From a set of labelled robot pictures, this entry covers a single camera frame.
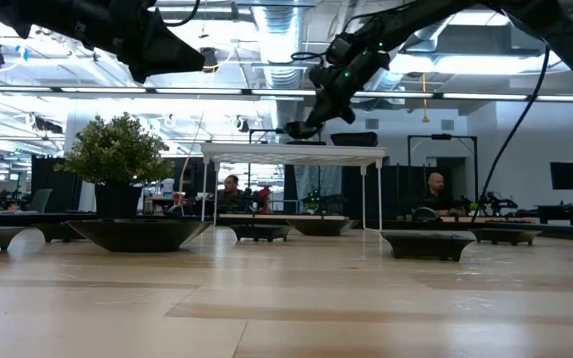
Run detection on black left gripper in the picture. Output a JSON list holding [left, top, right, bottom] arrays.
[[67, 0, 205, 84]]

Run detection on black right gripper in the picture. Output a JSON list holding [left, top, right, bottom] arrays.
[[306, 42, 392, 126]]

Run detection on black wavy square mini plate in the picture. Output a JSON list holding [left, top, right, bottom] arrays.
[[329, 131, 379, 148]]

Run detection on white lattice shelf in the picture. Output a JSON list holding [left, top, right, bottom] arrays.
[[200, 142, 387, 233]]

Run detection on black partition panel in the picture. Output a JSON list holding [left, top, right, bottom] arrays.
[[31, 156, 83, 213], [340, 163, 410, 220]]

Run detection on person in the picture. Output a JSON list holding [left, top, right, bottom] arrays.
[[216, 173, 248, 213], [418, 171, 455, 213]]

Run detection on green potted plant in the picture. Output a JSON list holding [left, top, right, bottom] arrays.
[[55, 111, 176, 220]]

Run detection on large dark bowl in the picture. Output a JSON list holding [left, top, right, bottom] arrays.
[[66, 218, 213, 253]]

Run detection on grey chair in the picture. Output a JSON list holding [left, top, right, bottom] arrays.
[[26, 187, 54, 214]]

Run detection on black monitor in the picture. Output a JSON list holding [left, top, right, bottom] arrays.
[[549, 161, 573, 192]]

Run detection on black table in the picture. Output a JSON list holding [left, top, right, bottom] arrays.
[[537, 204, 573, 226]]

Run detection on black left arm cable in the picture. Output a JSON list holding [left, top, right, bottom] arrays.
[[163, 0, 202, 27]]

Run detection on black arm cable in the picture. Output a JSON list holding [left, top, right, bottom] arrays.
[[469, 43, 552, 224], [163, 0, 202, 27]]

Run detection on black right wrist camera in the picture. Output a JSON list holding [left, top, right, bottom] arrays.
[[324, 33, 356, 65]]

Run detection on silver ventilation duct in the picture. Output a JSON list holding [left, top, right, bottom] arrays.
[[252, 0, 308, 131]]

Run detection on yellow hanging cord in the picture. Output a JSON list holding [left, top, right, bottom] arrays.
[[419, 73, 431, 124]]

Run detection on black station frame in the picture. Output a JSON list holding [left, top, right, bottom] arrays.
[[406, 132, 478, 210]]

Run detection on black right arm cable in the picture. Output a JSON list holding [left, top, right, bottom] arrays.
[[469, 43, 552, 224]]

